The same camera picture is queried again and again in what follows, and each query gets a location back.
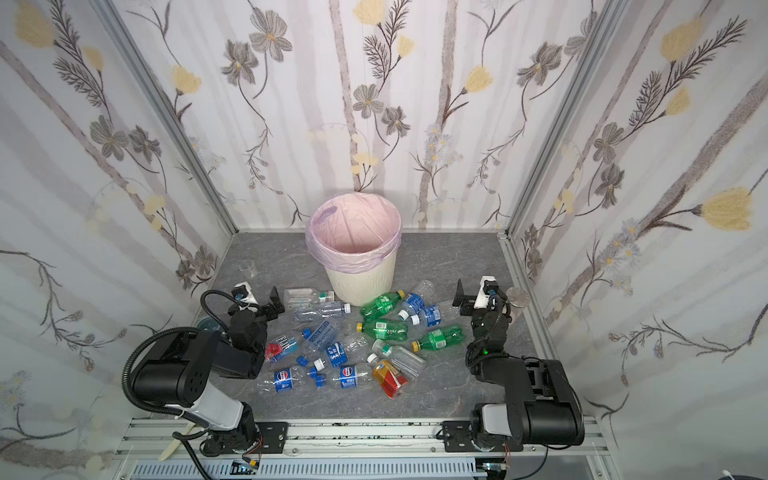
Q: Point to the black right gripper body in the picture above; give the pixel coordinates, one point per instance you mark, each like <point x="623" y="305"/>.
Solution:
<point x="469" y="303"/>

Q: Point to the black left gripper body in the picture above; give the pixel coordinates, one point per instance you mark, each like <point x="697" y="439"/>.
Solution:
<point x="264" y="307"/>

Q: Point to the clear bottle green white cap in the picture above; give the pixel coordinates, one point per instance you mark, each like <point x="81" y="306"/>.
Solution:
<point x="298" y="298"/>

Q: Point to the clear bottle blue label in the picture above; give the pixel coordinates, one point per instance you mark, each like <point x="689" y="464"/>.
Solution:
<point x="421" y="296"/>
<point x="430" y="316"/>

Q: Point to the tall clear blue print bottle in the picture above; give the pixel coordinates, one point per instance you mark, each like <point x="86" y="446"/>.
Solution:
<point x="319" y="338"/>

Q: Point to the blue label bottle white cap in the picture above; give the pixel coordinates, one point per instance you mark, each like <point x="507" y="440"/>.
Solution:
<point x="348" y="350"/>

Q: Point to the red yellow drink bottle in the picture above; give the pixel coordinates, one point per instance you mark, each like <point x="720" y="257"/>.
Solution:
<point x="391" y="380"/>

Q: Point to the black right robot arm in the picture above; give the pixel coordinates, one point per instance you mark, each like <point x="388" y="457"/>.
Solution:
<point x="539" y="407"/>

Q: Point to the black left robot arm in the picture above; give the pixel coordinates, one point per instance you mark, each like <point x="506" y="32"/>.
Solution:
<point x="169" y="374"/>

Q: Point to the cream waste bin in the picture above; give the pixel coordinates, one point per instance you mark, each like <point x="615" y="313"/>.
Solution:
<point x="358" y="289"/>

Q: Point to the pink bin liner bag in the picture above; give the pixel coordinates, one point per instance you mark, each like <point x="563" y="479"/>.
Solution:
<point x="354" y="232"/>

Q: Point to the round glass jar right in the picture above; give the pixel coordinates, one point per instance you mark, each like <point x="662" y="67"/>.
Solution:
<point x="517" y="297"/>

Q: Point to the clear glass cup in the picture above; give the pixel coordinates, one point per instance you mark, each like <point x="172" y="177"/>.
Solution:
<point x="248" y="269"/>

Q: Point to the teal cup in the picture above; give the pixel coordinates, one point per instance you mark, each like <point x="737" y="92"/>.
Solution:
<point x="208" y="323"/>

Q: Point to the Pepsi bottle left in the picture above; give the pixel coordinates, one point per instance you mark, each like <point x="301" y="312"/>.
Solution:
<point x="283" y="380"/>

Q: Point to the pepsi bottle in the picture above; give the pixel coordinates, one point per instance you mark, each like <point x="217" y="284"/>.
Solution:
<point x="350" y="376"/>
<point x="283" y="380"/>

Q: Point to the Pepsi bottle right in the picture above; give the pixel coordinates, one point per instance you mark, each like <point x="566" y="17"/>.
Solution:
<point x="350" y="376"/>

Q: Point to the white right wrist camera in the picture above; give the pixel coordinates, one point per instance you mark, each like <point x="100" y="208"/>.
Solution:
<point x="488" y="287"/>

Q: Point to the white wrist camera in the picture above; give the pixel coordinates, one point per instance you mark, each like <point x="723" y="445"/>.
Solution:
<point x="243" y="294"/>
<point x="488" y="287"/>

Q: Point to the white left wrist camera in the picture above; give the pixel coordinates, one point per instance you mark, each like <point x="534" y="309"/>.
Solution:
<point x="243" y="294"/>

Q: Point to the aluminium rail frame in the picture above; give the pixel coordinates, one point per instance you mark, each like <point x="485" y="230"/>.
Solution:
<point x="148" y="451"/>

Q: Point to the white cable duct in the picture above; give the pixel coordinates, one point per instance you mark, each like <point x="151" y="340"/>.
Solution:
<point x="326" y="468"/>

